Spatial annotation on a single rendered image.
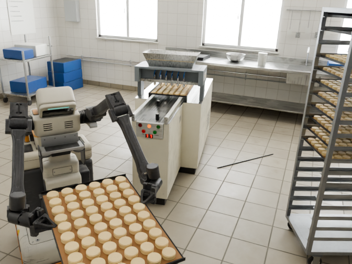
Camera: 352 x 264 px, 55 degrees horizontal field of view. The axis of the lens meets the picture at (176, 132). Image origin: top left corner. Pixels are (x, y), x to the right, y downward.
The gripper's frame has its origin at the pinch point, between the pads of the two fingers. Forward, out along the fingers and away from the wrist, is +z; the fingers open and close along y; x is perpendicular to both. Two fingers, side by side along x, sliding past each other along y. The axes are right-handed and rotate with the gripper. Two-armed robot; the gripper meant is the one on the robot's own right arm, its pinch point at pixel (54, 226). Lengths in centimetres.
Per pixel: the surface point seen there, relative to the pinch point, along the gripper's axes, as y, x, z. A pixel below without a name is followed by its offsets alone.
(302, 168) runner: -43, 168, 109
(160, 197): -96, 163, -8
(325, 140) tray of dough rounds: -5, 145, 116
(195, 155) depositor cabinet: -84, 235, 8
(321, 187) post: -31, 124, 118
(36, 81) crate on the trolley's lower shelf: -92, 420, -334
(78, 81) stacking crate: -118, 527, -315
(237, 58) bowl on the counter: -25, 489, 16
